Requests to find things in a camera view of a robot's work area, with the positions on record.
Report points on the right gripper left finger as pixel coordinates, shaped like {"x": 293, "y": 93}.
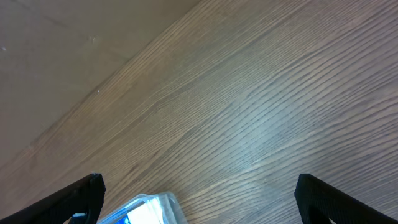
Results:
{"x": 79, "y": 202}

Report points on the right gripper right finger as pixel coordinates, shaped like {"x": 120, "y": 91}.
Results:
{"x": 319, "y": 202}

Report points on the blue medicine box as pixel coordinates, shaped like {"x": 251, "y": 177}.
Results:
{"x": 123, "y": 220}

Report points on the white medicine box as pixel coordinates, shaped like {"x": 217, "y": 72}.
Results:
{"x": 149, "y": 212}

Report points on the clear plastic container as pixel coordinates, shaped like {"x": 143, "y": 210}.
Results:
{"x": 172, "y": 212}

